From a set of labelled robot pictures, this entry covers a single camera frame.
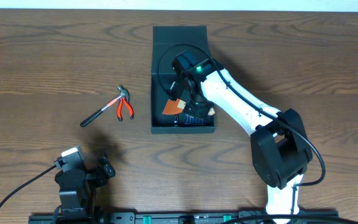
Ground precision screwdriver set case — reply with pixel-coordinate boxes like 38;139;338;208
185;114;206;126

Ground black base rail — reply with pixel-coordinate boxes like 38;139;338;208
28;210;339;224

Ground red handled pliers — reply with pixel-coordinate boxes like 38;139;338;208
116;96;135;122

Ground silver combination wrench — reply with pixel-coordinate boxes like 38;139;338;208
174;114;178;127

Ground small hammer black handle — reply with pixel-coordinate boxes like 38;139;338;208
80;85;134;128

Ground black open gift box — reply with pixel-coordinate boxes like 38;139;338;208
150;26;216;134

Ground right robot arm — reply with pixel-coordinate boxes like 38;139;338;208
170;58;313;215

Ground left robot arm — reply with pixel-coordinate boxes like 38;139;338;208
52;152;116;224

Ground orange scraper wooden handle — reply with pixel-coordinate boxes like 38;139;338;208
162;98;216;117

